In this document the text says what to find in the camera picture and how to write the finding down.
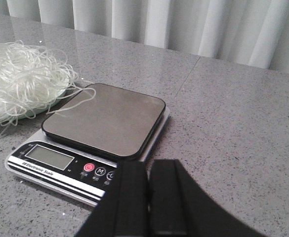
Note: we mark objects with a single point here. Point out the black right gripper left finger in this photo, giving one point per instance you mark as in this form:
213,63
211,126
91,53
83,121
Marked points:
123,210

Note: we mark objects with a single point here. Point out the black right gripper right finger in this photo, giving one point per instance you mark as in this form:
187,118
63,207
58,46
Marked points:
180,208

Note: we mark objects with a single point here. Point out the silver black kitchen scale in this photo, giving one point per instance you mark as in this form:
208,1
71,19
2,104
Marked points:
78,147

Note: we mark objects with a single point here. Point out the light green plate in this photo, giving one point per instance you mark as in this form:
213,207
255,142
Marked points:
31,113

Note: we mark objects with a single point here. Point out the white vermicelli bundle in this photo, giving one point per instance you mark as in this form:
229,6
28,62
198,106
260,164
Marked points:
32,76

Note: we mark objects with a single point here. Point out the white curtain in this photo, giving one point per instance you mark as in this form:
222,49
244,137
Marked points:
250,32

